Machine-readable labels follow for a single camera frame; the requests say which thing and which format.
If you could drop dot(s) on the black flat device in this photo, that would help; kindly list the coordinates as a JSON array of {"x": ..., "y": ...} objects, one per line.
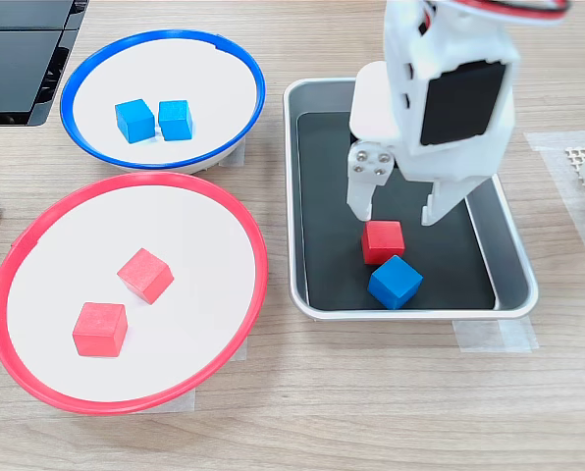
[{"x": 13, "y": 73}]

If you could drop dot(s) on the black tray liner mat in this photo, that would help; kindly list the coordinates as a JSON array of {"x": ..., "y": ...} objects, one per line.
[{"x": 332, "y": 245}]

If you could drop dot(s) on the white dish red rim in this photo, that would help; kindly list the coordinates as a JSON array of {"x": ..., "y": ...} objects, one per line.
[{"x": 199, "y": 245}]

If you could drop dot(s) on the silver metal tray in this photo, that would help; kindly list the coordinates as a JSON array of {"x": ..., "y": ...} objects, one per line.
[{"x": 511, "y": 275}]

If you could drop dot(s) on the white dish blue rim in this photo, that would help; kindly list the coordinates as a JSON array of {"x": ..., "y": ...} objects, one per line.
[{"x": 199, "y": 68}]

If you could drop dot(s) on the blue wooden cube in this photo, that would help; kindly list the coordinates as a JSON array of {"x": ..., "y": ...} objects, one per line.
[
  {"x": 395, "y": 282},
  {"x": 175, "y": 120},
  {"x": 135, "y": 121}
]

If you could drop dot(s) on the clear tape strip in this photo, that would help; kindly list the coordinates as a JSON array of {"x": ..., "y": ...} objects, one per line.
[
  {"x": 242, "y": 350},
  {"x": 236, "y": 157},
  {"x": 484, "y": 338},
  {"x": 184, "y": 402}
]

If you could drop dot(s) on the red wooden cube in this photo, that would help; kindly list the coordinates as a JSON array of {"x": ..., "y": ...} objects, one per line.
[
  {"x": 382, "y": 240},
  {"x": 145, "y": 275},
  {"x": 98, "y": 331}
]

